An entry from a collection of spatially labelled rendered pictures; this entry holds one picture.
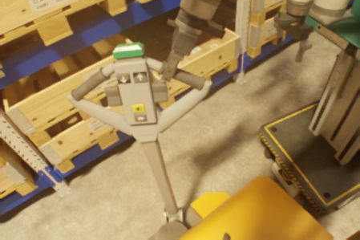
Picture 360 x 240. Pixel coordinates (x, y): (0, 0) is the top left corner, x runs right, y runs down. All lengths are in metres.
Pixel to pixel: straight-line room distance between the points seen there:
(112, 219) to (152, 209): 0.30
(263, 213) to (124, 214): 1.23
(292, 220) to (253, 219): 0.13
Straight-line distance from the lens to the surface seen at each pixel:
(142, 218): 1.94
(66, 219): 2.15
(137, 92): 0.73
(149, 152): 0.91
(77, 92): 0.80
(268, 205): 0.99
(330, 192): 1.76
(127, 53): 0.70
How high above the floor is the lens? 1.80
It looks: 47 degrees down
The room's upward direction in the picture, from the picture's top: 8 degrees counter-clockwise
